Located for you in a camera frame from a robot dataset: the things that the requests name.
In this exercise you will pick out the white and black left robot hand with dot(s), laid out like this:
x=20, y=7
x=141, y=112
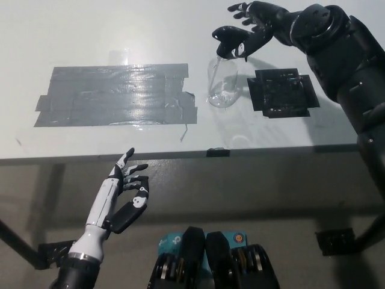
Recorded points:
x=103, y=201

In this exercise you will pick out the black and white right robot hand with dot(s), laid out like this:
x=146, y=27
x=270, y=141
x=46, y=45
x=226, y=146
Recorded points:
x=270, y=21

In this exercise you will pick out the black spray trigger lid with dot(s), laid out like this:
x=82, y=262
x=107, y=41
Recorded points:
x=225, y=35

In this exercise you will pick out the clear plastic bottle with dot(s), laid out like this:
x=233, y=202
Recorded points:
x=225, y=87

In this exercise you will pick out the black robot body blocks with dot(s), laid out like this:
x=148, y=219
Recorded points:
x=216, y=265

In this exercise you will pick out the teal cardboard box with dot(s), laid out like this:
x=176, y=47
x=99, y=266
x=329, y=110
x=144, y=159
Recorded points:
x=171, y=241

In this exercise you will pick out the grey duct tape patch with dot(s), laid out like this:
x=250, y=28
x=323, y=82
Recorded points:
x=115, y=96

